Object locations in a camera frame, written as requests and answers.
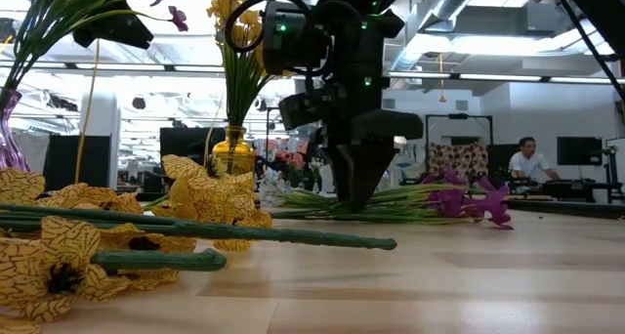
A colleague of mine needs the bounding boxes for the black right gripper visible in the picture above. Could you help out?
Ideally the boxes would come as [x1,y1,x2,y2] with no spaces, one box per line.
[324,55,425,212]

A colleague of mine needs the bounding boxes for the purple flower bunch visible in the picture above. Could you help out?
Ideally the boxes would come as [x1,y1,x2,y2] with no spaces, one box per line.
[0,216,398,251]
[0,202,182,227]
[0,0,189,101]
[370,170,515,231]

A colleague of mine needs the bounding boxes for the yellow glass vase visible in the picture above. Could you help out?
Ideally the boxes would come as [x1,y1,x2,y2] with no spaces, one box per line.
[211,125,257,177]

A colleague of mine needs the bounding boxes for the purple glass vase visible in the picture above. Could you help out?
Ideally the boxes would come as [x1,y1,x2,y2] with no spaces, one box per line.
[0,88,31,173]

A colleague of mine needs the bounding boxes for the pink background flowers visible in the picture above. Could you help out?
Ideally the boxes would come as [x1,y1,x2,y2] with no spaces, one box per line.
[275,149,308,173]

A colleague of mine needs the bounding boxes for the long ceiling light strip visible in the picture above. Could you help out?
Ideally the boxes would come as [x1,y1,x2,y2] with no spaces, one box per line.
[75,63,167,72]
[458,72,544,82]
[549,76,625,85]
[173,64,227,73]

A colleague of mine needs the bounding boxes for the white blue patterned cloth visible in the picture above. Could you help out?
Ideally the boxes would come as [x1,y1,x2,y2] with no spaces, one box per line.
[396,138,424,184]

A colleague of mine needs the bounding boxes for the white column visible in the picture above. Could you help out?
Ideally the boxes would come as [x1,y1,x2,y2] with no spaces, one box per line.
[79,92,122,188]

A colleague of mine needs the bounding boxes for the thin tan stalk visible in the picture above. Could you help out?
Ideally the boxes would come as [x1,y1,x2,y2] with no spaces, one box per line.
[73,38,102,185]

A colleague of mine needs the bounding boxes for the black panel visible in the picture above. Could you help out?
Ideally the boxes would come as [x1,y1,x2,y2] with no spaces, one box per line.
[42,135,112,189]
[159,126,230,168]
[487,143,520,188]

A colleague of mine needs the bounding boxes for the person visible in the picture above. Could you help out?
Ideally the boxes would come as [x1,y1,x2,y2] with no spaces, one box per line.
[507,136,563,184]

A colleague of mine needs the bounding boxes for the black monitor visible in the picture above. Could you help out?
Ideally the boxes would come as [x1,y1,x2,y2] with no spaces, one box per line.
[557,136,604,167]

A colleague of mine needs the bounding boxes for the black background desk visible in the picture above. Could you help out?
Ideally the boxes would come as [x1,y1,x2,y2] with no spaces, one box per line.
[541,179,625,204]

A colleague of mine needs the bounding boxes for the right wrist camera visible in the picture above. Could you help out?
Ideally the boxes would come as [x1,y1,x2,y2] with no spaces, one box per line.
[277,90,343,131]

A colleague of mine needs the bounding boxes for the black metal frame stand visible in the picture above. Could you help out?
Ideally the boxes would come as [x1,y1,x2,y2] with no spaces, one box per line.
[424,112,494,147]

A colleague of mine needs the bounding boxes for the camera on stand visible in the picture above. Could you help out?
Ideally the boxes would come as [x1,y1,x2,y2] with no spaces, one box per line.
[603,146,620,201]

